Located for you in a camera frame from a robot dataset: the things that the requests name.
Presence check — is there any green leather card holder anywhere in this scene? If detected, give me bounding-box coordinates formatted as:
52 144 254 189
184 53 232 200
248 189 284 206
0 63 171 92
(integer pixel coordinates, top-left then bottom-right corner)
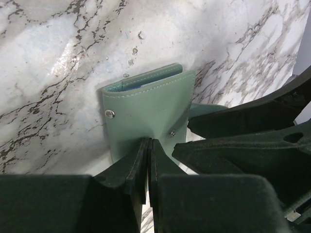
102 64 226 162

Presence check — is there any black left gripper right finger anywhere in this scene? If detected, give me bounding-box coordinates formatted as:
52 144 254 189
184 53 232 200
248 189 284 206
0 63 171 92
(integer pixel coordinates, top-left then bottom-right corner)
148 139 290 233

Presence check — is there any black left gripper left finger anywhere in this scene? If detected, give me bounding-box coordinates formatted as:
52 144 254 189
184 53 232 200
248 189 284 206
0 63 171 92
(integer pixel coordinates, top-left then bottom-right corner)
0 138 149 233

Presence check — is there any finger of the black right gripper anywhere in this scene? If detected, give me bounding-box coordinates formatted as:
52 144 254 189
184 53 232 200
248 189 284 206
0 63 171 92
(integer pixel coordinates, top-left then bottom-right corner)
188 72 311 136
172 122 311 206

